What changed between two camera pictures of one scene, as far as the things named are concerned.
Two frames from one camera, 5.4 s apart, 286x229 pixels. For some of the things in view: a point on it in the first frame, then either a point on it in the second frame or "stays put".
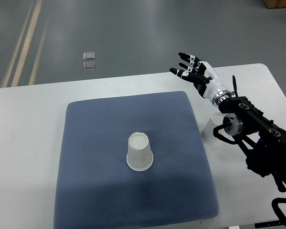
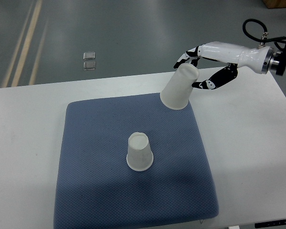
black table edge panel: [271, 223] stays put
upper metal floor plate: [89, 55] stays put
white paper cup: [140, 156] stays put
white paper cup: [207, 135] to [176, 94]
